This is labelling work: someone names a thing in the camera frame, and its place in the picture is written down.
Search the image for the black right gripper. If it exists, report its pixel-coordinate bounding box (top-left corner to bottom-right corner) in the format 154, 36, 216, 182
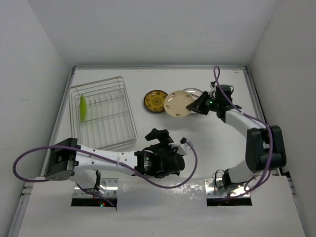
187, 90, 220, 115

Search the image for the large white plate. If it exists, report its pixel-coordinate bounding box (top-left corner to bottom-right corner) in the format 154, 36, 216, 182
181, 88, 203, 117

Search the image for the beige plate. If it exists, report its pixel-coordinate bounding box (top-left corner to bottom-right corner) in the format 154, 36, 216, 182
164, 90, 194, 118

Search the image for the yellow plate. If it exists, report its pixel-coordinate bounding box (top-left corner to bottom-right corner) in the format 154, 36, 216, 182
143, 90, 168, 114

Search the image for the lime green plate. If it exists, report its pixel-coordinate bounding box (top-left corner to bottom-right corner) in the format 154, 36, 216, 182
79, 95, 87, 122

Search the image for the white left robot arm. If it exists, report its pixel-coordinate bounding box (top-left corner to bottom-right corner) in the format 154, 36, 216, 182
44, 128, 190, 191

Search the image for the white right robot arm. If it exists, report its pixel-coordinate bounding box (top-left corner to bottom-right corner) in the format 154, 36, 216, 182
186, 85, 287, 189

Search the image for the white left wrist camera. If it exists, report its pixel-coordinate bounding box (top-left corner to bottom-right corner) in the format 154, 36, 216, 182
169, 137, 194, 156

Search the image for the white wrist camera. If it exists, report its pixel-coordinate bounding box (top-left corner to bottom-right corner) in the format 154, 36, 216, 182
169, 137, 194, 156
208, 81, 217, 97

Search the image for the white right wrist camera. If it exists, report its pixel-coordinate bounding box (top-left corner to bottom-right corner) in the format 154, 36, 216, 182
208, 81, 217, 97

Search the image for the metal wire dish rack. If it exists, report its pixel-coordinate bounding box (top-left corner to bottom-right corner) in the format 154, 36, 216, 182
69, 77, 138, 150

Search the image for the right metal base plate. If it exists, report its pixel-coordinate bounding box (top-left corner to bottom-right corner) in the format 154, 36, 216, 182
204, 178, 250, 199

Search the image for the metal base plate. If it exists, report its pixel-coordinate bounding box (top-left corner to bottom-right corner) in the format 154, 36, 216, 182
73, 178, 119, 198
204, 178, 250, 199

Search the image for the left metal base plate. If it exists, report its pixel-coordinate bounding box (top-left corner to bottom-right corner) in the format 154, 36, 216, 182
73, 178, 119, 198

